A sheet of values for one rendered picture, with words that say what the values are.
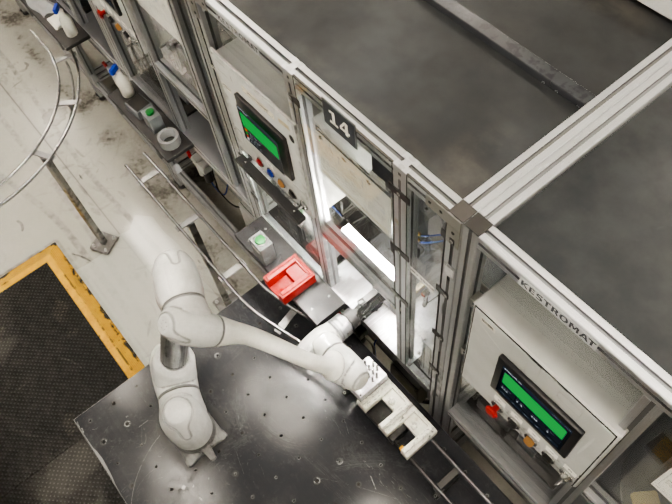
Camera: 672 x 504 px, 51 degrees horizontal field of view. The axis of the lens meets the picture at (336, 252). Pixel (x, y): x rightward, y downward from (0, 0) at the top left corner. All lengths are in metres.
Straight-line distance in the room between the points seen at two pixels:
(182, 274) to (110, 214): 2.18
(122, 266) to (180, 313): 2.03
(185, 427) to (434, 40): 1.53
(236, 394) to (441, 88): 1.55
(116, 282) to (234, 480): 1.66
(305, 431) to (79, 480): 1.33
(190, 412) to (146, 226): 1.82
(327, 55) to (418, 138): 0.36
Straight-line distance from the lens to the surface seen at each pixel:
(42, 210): 4.49
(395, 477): 2.66
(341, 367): 2.32
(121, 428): 2.91
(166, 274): 2.15
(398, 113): 1.70
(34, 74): 5.29
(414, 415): 2.53
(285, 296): 2.63
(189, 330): 2.06
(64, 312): 4.04
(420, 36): 1.88
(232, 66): 2.13
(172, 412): 2.56
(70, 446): 3.73
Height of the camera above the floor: 3.27
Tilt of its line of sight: 59 degrees down
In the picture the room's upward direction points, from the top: 9 degrees counter-clockwise
